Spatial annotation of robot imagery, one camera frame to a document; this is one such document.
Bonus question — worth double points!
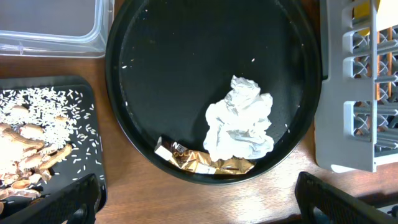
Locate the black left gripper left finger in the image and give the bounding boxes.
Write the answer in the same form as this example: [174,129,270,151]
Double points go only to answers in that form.
[1,174,101,224]

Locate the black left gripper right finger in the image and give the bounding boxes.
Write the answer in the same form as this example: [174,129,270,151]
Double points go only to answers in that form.
[295,172,397,224]

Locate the grey dishwasher rack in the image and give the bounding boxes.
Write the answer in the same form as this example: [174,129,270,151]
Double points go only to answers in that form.
[315,0,397,173]

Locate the black rectangular tray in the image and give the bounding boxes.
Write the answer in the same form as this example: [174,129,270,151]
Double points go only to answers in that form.
[1,75,107,210]

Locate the peanut shells and rice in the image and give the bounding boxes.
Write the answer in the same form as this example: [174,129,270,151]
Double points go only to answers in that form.
[0,86,105,206]

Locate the crumpled white paper napkin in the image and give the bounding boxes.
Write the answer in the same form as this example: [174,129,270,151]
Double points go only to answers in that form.
[203,76,275,161]

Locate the gold coffee sachet wrapper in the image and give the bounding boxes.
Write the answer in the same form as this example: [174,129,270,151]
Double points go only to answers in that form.
[154,136,254,175]

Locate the round black tray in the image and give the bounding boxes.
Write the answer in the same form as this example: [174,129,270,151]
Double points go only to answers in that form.
[105,0,322,185]

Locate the clear plastic bin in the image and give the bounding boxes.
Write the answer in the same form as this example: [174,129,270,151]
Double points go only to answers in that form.
[1,0,114,58]

